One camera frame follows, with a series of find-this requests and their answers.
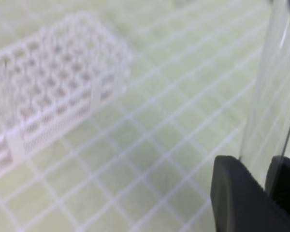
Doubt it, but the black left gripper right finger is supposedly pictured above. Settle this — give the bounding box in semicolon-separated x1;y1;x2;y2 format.
265;156;290;215

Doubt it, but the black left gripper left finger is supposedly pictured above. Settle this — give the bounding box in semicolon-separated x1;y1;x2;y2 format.
210;156;290;232

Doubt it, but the clear glass test tube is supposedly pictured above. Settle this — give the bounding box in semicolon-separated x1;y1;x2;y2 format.
239;0;290;193

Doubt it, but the green grid tablecloth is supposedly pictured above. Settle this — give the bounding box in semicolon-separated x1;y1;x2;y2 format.
0;0;272;232

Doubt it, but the white plastic test tube rack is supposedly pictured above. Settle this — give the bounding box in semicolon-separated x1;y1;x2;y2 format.
0;11;133;177

